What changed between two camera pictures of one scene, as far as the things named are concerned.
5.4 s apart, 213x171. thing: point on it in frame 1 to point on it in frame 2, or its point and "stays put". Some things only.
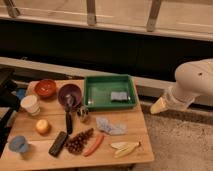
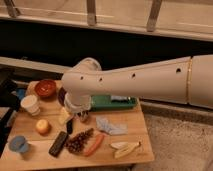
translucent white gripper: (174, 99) to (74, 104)
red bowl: (45, 88) stays put
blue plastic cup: (18, 144) stays put
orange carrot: (96, 143) stays put
